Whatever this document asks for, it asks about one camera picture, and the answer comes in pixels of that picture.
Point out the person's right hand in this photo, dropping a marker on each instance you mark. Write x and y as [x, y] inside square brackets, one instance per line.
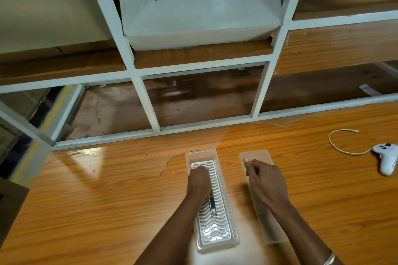
[267, 182]

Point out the person's left hand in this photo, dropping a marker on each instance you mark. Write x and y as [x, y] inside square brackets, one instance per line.
[199, 182]

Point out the person's left fingers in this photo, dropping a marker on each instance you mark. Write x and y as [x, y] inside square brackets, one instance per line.
[203, 172]

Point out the person's right thumb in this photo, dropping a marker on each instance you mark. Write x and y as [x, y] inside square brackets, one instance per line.
[246, 163]

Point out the metal utensil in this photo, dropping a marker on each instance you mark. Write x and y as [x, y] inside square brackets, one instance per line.
[213, 207]

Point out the person's left forearm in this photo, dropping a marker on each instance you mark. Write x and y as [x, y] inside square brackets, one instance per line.
[172, 230]

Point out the person's right forearm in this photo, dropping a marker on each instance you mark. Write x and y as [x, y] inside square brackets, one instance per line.
[303, 235]

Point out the clear plastic rectangular container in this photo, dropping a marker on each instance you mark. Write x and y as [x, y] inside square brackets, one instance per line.
[213, 201]

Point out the white ridged tray insert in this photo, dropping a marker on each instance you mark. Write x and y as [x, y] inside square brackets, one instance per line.
[217, 221]

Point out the clear plastic container lid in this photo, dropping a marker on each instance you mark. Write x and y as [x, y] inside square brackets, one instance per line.
[269, 224]

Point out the metal bangle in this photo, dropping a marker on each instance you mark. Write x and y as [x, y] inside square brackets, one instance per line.
[329, 258]

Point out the white game controller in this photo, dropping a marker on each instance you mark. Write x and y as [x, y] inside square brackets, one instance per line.
[386, 156]

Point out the white paper scrap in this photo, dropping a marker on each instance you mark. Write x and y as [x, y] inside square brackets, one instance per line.
[370, 90]

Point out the white cardboard box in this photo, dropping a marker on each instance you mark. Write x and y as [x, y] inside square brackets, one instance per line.
[200, 10]

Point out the white metal shelf frame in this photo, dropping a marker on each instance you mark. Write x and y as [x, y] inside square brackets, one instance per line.
[199, 66]

